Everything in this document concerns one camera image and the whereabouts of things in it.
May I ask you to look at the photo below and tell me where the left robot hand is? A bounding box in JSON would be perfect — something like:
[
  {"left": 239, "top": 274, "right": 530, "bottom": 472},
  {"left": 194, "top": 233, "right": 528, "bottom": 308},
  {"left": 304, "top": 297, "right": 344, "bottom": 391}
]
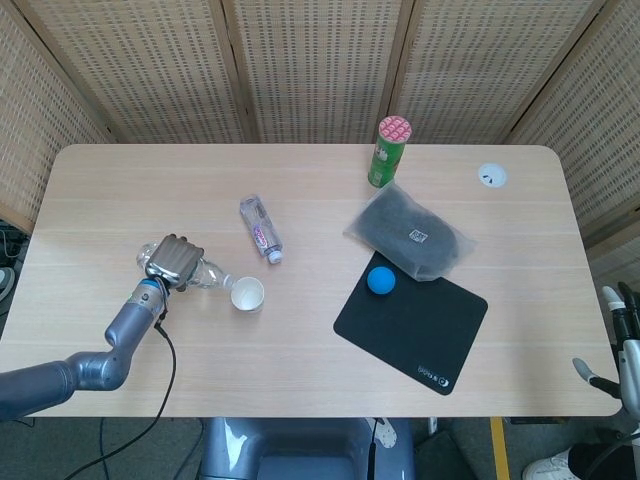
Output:
[{"left": 144, "top": 233, "right": 209, "bottom": 292}]

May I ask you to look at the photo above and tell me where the white paper cup flower print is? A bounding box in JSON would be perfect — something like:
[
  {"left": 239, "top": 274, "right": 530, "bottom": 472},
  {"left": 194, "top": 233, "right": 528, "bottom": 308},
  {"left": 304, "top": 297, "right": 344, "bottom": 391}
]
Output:
[{"left": 230, "top": 276, "right": 265, "bottom": 314}]

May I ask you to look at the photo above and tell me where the white shoe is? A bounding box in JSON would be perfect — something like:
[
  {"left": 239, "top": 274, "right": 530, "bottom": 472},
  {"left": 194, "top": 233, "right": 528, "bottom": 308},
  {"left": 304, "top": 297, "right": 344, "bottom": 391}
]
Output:
[{"left": 522, "top": 448, "right": 576, "bottom": 480}]

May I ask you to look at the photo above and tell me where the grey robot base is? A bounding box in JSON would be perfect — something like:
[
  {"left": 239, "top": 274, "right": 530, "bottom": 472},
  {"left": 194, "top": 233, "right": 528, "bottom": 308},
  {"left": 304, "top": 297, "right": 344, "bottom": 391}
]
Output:
[{"left": 198, "top": 417, "right": 412, "bottom": 480}]

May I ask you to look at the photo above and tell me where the grey frosted zip pouch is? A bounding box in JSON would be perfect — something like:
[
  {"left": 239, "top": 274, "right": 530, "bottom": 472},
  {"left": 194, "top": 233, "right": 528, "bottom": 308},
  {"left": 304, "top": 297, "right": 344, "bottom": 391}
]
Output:
[{"left": 342, "top": 180, "right": 478, "bottom": 284}]

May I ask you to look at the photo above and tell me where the small clear bottle pink label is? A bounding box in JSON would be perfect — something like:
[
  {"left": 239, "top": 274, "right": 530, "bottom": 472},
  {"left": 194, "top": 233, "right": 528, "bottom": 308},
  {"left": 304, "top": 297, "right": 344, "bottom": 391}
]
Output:
[{"left": 239, "top": 195, "right": 285, "bottom": 265}]

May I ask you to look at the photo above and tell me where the black mouse pad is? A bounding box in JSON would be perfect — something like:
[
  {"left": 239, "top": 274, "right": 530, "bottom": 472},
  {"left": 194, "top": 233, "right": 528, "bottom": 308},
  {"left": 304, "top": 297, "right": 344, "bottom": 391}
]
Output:
[{"left": 333, "top": 249, "right": 489, "bottom": 397}]

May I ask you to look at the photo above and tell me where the woven wooden folding screen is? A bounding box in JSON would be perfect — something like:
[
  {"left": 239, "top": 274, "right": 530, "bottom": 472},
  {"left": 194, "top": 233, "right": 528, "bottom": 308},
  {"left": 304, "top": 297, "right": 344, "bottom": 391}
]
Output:
[{"left": 0, "top": 0, "right": 640, "bottom": 281}]

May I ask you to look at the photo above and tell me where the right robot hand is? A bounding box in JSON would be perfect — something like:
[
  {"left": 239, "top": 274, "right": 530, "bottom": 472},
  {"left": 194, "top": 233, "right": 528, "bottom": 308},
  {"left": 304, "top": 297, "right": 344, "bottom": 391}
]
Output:
[{"left": 572, "top": 282, "right": 640, "bottom": 401}]

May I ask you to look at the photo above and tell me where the blue ball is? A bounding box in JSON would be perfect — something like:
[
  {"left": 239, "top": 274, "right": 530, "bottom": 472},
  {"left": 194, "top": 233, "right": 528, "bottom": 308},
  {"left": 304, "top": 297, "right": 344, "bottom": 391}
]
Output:
[{"left": 367, "top": 266, "right": 397, "bottom": 295}]

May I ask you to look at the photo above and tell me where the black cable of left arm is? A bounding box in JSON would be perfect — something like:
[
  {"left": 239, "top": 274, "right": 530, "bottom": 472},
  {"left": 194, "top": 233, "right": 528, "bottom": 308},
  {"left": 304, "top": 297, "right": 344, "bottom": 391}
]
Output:
[{"left": 83, "top": 282, "right": 177, "bottom": 474}]

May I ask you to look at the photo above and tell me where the white table cable grommet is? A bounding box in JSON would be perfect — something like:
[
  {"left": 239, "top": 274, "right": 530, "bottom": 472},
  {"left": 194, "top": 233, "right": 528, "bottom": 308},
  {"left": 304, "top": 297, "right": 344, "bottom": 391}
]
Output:
[{"left": 476, "top": 163, "right": 510, "bottom": 188}]

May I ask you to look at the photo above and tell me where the green chip can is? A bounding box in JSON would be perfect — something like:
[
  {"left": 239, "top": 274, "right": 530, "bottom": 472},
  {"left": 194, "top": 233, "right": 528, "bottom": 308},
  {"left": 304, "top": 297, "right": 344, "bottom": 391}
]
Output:
[{"left": 367, "top": 115, "right": 414, "bottom": 190}]

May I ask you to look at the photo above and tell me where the clear bottle with green label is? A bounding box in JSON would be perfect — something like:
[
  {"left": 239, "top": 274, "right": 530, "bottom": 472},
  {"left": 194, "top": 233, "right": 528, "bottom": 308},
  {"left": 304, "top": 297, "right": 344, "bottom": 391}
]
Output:
[{"left": 135, "top": 241, "right": 236, "bottom": 297}]

